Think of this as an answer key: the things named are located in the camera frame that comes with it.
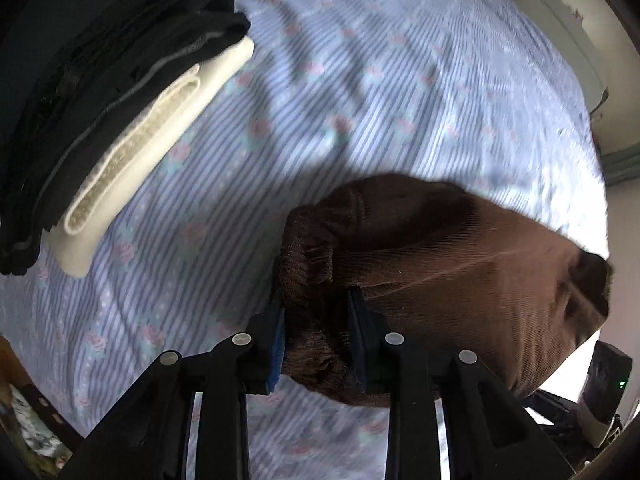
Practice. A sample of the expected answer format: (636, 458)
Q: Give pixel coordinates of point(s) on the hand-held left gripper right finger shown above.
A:
(358, 345)

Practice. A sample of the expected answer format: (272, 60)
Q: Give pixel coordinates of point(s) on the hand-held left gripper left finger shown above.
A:
(276, 347)

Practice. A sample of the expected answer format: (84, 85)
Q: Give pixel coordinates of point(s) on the brown knitted garment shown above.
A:
(440, 270)

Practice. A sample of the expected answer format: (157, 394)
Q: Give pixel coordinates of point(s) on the folded black pants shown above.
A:
(95, 75)

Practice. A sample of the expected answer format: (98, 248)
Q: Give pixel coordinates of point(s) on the striped floral bed sheet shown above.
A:
(360, 90)

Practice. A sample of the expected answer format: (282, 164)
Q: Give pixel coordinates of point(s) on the cream headboard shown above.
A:
(565, 25)

